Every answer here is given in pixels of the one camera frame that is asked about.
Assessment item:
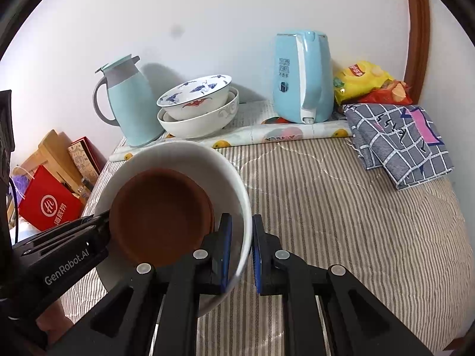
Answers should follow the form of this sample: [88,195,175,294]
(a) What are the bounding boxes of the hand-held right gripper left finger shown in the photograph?
[56,213,234,356]

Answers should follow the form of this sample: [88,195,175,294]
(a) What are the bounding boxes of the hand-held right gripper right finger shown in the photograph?
[252,214,435,356]

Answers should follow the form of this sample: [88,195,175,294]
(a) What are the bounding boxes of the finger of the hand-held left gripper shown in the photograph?
[56,211,112,231]
[11,222,112,258]

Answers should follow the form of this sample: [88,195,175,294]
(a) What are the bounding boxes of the small brown bowl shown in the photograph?
[109,168,215,268]

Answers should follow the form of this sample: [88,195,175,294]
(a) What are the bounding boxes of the person's left hand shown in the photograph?
[35,297,73,345]

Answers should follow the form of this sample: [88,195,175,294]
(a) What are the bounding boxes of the red paper bag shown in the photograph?
[18,165,84,232]

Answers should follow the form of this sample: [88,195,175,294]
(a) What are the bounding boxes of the patterned red box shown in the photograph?
[67,137,106,186]

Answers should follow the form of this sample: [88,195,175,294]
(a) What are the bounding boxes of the purple fluffy item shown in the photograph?
[10,176,30,201]

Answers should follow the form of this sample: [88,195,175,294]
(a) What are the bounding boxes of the wooden crate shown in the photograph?
[20,130,90,201]

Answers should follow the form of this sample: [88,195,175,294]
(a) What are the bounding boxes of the striped quilt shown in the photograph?
[59,139,470,356]

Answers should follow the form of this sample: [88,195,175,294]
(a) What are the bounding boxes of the light blue thermos jug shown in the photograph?
[93,55,164,147]

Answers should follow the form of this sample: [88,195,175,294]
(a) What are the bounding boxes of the fruit print plastic cover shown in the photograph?
[109,100,353,163]

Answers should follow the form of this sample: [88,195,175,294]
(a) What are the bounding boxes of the white bowl with grey scrolls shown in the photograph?
[157,88,240,139]

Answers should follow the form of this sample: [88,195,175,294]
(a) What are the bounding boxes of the blue and red patterned bowl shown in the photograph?
[156,74,232,120]

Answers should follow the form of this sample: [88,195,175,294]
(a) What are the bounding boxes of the light blue electric kettle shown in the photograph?
[274,30,335,125]

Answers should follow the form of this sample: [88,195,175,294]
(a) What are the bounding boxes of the grey checked folded cloth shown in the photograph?
[342,103,455,190]

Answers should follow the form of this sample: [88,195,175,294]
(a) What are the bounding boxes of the yellow chips bag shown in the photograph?
[333,60,395,105]

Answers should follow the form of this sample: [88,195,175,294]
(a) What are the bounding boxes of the red chips bag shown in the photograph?
[354,80,413,105]

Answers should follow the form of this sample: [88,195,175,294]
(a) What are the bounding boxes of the brown wooden door frame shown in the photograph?
[404,0,431,101]

